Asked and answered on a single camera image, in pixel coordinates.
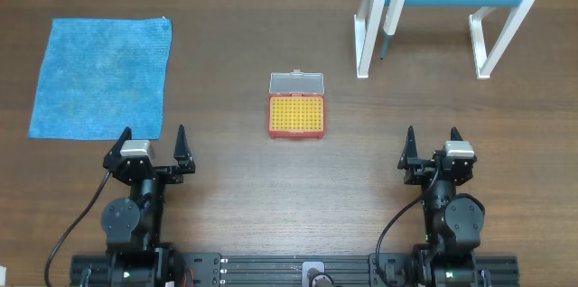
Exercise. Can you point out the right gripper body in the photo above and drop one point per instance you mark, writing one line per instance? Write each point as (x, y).
(456, 169)

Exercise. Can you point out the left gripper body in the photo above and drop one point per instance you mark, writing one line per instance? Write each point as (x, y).
(135, 172)

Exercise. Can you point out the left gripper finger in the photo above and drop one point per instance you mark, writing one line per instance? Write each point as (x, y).
(183, 149)
(115, 148)

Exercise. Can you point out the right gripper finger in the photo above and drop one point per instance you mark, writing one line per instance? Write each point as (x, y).
(455, 136)
(410, 151)

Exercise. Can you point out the white pipette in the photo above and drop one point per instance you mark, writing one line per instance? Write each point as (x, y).
(394, 12)

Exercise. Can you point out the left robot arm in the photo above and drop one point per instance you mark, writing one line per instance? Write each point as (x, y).
(135, 215)

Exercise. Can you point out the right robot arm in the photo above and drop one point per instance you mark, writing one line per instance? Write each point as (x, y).
(456, 219)

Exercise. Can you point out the blue cloth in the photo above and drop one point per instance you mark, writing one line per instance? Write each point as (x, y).
(99, 79)

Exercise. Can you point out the red and yellow tip box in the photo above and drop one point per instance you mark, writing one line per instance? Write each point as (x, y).
(296, 115)

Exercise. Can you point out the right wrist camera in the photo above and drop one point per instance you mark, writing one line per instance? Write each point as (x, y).
(459, 148)

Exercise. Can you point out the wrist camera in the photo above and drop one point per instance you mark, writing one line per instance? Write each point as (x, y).
(459, 148)
(136, 148)

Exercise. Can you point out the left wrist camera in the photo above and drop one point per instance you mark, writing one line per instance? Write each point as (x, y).
(136, 148)

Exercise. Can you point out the mounting rail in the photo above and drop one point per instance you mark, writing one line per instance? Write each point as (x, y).
(271, 269)

